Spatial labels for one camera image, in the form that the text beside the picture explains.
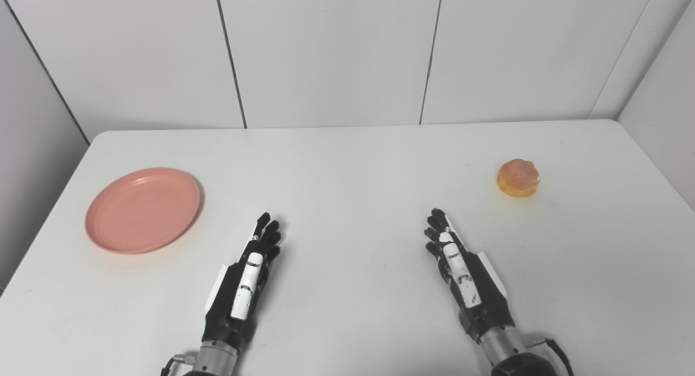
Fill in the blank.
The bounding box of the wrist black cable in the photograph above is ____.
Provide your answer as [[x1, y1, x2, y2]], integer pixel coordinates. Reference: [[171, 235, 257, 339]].
[[160, 353, 197, 376], [532, 338, 575, 376]]

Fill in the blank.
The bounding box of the pink round plate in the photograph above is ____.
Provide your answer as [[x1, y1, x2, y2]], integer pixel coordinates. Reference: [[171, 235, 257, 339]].
[[85, 167, 201, 255]]

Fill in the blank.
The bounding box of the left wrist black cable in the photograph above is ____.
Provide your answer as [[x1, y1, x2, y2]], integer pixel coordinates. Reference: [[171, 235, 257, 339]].
[[160, 353, 197, 376]]

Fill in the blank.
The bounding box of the orange cream puff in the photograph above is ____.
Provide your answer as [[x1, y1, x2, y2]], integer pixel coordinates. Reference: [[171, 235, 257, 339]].
[[497, 159, 540, 198]]

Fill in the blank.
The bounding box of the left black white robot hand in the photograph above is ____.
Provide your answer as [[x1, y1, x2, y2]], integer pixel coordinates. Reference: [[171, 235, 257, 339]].
[[203, 212, 282, 345]]

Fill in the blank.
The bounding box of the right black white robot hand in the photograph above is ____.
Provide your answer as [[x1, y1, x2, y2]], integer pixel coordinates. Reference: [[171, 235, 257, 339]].
[[424, 208, 517, 342]]

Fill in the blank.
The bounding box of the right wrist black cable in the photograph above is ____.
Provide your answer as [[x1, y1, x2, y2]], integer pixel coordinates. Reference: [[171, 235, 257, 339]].
[[532, 338, 575, 376]]

